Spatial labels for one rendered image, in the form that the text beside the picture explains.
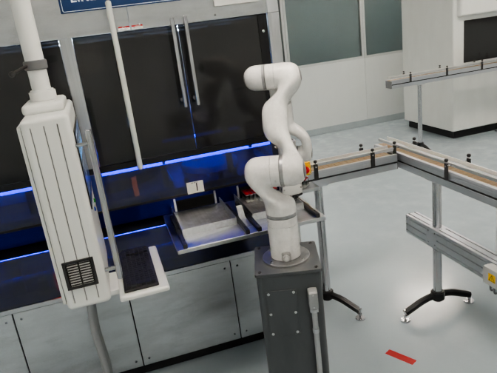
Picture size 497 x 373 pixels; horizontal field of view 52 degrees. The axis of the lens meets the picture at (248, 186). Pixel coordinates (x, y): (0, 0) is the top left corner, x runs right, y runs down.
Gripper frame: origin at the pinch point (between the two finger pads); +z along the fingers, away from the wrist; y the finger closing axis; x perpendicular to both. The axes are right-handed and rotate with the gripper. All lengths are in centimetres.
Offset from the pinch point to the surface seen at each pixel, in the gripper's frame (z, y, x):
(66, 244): -14, 100, 28
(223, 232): 4.7, 35.7, 3.6
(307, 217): 4.4, -3.1, 9.6
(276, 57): -67, -8, -26
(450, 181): 3, -83, 6
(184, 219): 4, 49, -23
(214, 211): 3.8, 33.7, -24.8
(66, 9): -99, 84, -25
